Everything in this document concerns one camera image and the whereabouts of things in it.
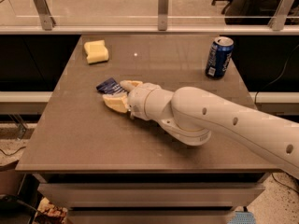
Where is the middle metal railing bracket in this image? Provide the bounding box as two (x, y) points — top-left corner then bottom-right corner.
(158, 0), (169, 31)

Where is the glass railing panel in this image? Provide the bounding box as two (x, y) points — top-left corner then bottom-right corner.
(0, 0), (299, 35)

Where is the blue rxbar blueberry wrapper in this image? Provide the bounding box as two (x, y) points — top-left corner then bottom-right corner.
(96, 77), (125, 94)

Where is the blue perforated mat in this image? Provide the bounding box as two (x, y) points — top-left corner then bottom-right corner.
(227, 212), (256, 224)

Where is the blue soda can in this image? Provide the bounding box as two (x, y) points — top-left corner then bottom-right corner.
(206, 36), (234, 79)

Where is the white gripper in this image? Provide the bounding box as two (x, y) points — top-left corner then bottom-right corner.
(102, 80), (160, 120)

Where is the metal railing bracket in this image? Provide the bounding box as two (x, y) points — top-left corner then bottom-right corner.
(33, 0), (56, 31)
(158, 0), (169, 31)
(268, 0), (295, 31)

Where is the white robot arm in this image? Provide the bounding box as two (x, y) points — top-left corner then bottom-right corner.
(96, 78), (299, 178)

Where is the black floor cable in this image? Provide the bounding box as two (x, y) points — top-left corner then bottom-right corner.
(270, 173), (299, 195)

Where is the right metal railing bracket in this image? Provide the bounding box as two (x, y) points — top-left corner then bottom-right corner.
(268, 0), (295, 31)

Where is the left metal railing bracket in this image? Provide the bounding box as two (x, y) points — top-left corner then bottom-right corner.
(33, 0), (56, 31)

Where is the black office chair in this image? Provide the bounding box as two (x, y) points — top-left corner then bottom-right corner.
(192, 0), (299, 26)

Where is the yellow sponge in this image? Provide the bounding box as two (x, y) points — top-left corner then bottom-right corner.
(84, 40), (109, 64)

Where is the snack box under table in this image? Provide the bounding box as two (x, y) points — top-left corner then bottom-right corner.
(33, 198), (67, 224)

